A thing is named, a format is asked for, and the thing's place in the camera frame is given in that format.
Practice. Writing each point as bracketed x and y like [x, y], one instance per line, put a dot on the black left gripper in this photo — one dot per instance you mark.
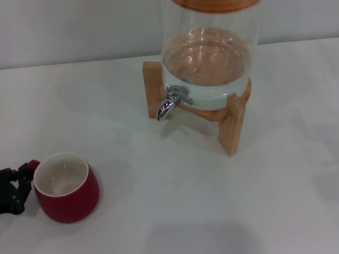
[5, 198]

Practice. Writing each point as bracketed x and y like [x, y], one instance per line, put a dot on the red ceramic cup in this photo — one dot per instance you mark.
[74, 206]

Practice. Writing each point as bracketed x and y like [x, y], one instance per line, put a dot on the chrome faucet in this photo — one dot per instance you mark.
[167, 105]

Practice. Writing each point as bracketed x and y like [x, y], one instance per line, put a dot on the wooden dispenser stand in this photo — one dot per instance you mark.
[230, 132]

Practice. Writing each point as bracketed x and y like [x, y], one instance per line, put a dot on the glass water dispenser jar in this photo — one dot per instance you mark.
[212, 66]

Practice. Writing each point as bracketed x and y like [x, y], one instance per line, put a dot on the wooden dispenser lid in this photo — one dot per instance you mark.
[212, 5]

